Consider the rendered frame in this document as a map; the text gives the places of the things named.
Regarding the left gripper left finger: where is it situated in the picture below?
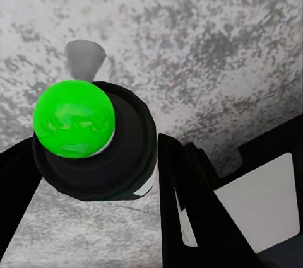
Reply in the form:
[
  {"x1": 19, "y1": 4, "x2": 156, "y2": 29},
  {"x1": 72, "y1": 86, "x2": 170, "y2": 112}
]
[{"x1": 0, "y1": 137, "x2": 44, "y2": 261}]

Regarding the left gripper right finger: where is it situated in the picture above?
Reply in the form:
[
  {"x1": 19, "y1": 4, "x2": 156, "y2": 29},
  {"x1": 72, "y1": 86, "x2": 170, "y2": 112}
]
[{"x1": 158, "y1": 133, "x2": 265, "y2": 268}]

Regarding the insectifuge atomizer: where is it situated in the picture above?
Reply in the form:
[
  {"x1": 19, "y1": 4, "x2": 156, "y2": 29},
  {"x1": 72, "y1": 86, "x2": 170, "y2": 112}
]
[{"x1": 32, "y1": 39, "x2": 158, "y2": 202}]

